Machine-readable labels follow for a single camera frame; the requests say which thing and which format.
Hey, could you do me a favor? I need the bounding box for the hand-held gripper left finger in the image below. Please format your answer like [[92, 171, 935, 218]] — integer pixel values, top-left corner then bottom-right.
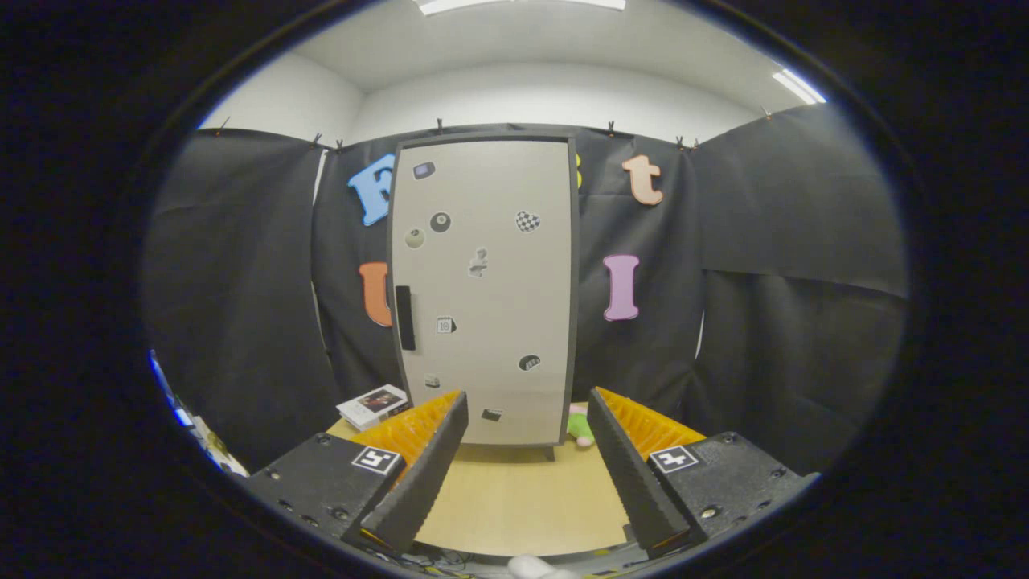
[[241, 391, 469, 556]]

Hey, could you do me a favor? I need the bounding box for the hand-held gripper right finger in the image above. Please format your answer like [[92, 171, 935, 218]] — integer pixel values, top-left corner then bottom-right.
[[586, 387, 821, 560]]

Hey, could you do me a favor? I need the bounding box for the black cabinet door handle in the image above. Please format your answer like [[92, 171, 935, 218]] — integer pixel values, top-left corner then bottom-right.
[[396, 285, 416, 351]]

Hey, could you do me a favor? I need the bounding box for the grey shoe cabinet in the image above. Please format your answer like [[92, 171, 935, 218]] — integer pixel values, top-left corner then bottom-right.
[[387, 131, 581, 461]]

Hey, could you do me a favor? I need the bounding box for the beige shoe cabinet door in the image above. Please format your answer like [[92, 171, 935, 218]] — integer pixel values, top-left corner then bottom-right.
[[392, 139, 573, 446]]

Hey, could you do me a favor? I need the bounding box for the green pink plush toy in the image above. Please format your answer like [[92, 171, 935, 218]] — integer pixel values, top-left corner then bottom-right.
[[567, 404, 596, 448]]

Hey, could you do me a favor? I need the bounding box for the white book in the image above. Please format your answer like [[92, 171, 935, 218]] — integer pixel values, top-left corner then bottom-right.
[[336, 384, 409, 431]]

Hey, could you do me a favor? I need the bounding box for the person's white sneaker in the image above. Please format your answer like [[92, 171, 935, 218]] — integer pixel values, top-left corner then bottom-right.
[[508, 555, 584, 579]]

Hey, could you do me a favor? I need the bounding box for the white plastic equipment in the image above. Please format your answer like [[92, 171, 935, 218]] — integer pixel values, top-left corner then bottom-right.
[[193, 418, 250, 479]]

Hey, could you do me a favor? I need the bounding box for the blue lit screen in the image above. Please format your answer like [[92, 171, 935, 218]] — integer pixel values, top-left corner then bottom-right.
[[149, 351, 198, 431]]

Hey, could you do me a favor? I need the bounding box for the black backdrop cloth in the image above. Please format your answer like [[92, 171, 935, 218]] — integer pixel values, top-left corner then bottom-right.
[[145, 103, 909, 475]]

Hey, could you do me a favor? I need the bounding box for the small ceiling light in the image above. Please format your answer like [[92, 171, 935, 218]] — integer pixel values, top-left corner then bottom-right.
[[772, 68, 827, 105]]

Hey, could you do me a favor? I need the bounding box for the tangle of black cables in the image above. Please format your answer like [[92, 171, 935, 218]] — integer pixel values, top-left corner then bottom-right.
[[354, 539, 483, 576]]

